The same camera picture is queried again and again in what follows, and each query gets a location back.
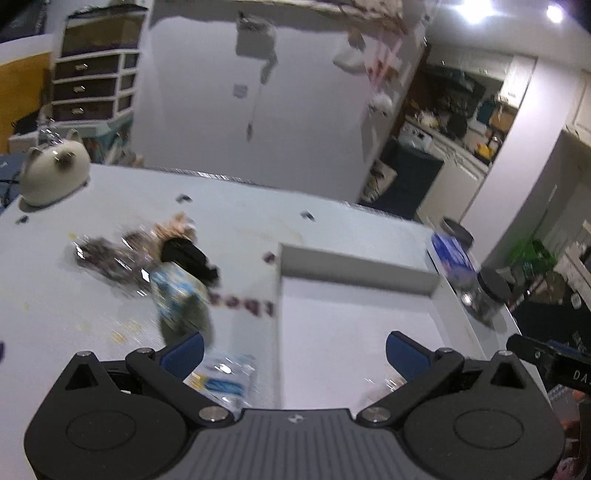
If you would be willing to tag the clear packet of dark snack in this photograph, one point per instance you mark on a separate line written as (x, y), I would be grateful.
(108, 261)

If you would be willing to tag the white stove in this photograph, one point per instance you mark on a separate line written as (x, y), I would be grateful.
(418, 136)

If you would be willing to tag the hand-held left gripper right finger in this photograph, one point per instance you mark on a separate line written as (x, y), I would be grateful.
(406, 357)

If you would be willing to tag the white box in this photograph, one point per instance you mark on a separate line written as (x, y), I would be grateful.
(341, 332)

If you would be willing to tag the clear plastic packet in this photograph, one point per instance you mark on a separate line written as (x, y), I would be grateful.
(385, 390)

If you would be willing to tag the green plant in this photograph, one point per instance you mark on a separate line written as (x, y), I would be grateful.
(531, 256)

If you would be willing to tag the blue patterned packet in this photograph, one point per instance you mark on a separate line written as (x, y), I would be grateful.
(178, 297)

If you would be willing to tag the blue cloth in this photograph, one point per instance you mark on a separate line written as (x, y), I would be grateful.
(10, 168)

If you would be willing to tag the white drawer unit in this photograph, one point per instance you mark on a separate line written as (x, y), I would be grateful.
(97, 78)

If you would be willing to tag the large jar with black lid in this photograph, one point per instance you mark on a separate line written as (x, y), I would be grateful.
(485, 295)

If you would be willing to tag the tan soft plush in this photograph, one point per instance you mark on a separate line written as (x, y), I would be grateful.
(175, 227)

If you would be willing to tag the cream cat-shaped figure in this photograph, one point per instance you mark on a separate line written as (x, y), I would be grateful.
(53, 173)

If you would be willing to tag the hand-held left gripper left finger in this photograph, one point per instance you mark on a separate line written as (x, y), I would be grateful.
(184, 355)

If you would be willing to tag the black soft cloth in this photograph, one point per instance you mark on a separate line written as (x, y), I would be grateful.
(187, 258)

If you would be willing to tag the navy bin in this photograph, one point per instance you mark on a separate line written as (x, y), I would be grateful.
(413, 180)

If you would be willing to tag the small jar with black lid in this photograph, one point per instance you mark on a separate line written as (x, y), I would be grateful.
(457, 230)

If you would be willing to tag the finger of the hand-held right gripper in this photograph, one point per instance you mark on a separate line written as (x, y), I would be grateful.
(528, 350)

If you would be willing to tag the white blue medicine sachet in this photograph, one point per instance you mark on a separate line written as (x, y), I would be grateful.
(224, 381)

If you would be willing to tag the teal patterned box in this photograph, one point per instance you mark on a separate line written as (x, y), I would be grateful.
(111, 141)

